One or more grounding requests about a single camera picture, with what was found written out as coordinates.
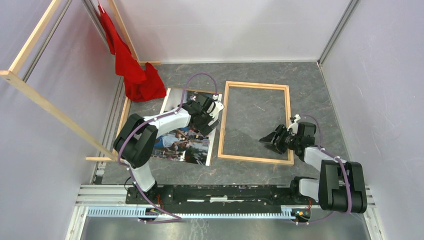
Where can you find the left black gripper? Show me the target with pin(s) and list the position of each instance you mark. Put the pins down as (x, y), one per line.
(205, 129)

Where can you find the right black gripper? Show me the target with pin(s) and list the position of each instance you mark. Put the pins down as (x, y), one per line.
(276, 145)

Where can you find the light wooden picture frame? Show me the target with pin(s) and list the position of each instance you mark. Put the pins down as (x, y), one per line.
(252, 111)

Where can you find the large printed photo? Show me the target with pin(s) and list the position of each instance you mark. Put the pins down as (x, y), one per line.
(184, 144)

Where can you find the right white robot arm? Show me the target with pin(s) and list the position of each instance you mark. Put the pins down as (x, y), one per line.
(340, 186)

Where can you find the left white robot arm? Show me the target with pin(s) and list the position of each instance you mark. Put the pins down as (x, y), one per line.
(135, 141)

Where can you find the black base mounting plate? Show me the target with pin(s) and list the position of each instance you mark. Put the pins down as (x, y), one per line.
(220, 199)

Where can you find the red cloth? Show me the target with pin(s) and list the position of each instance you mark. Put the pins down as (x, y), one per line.
(141, 85)

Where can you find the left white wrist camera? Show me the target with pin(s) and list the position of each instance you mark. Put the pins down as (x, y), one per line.
(216, 107)

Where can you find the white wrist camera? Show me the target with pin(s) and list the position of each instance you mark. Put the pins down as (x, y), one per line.
(216, 107)
(294, 121)

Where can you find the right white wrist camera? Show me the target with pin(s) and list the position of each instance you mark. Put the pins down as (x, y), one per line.
(294, 121)

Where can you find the white slotted cable duct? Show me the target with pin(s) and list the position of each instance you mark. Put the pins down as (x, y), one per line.
(144, 212)

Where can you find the large wooden rack frame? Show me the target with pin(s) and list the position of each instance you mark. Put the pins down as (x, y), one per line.
(76, 73)

